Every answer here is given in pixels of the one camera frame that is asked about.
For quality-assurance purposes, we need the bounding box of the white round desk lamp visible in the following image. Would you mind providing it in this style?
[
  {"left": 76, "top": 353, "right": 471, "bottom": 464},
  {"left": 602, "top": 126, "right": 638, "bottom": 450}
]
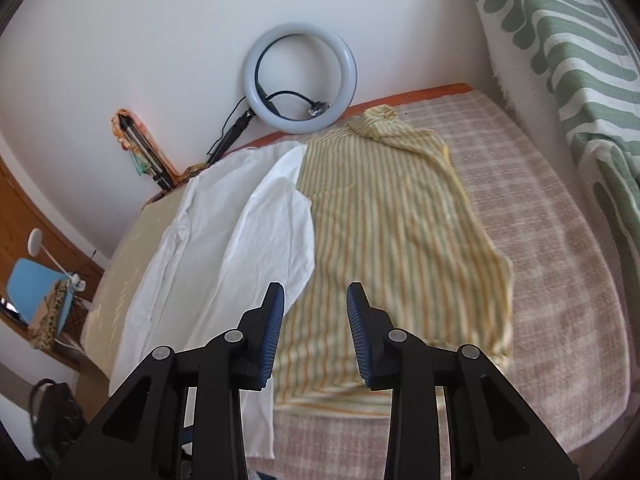
[{"left": 27, "top": 228, "right": 87, "bottom": 292}]

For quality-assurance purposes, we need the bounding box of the white ring light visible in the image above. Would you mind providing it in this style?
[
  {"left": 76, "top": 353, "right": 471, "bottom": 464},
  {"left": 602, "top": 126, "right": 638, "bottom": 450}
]
[{"left": 241, "top": 22, "right": 358, "bottom": 134}]

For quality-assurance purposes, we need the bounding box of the blue chair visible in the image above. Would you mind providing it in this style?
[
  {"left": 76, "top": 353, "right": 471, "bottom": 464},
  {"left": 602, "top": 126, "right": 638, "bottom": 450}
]
[{"left": 6, "top": 258, "right": 74, "bottom": 334}]

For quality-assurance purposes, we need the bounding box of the leopard print cloth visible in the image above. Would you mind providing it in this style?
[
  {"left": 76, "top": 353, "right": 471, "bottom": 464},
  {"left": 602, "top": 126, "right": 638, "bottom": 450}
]
[{"left": 27, "top": 280, "right": 68, "bottom": 351}]

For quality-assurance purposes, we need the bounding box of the white long-sleeve shirt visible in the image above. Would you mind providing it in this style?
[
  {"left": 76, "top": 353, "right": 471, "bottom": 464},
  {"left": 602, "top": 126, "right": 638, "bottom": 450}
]
[{"left": 106, "top": 138, "right": 317, "bottom": 461}]

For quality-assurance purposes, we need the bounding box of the green white patterned pillow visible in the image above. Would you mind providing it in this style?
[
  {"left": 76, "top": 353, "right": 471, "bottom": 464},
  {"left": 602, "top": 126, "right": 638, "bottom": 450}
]
[{"left": 474, "top": 0, "right": 639, "bottom": 321}]

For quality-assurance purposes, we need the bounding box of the black bag on floor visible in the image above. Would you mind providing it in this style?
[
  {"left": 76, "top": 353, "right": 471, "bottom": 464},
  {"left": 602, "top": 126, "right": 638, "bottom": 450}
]
[{"left": 28, "top": 378, "right": 88, "bottom": 472}]

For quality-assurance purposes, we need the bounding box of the black ring light handle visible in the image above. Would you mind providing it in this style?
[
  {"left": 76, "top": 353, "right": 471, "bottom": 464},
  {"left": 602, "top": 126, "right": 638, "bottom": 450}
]
[{"left": 205, "top": 108, "right": 255, "bottom": 167}]

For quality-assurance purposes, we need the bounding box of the yellow striped blanket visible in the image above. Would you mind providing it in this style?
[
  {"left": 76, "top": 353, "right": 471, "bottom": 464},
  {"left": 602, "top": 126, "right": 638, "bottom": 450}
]
[{"left": 273, "top": 105, "right": 513, "bottom": 417}]

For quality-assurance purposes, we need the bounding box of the pink plaid bed sheet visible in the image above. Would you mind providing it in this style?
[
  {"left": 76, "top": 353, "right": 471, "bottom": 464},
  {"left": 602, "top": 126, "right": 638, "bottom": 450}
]
[{"left": 81, "top": 90, "right": 629, "bottom": 479}]

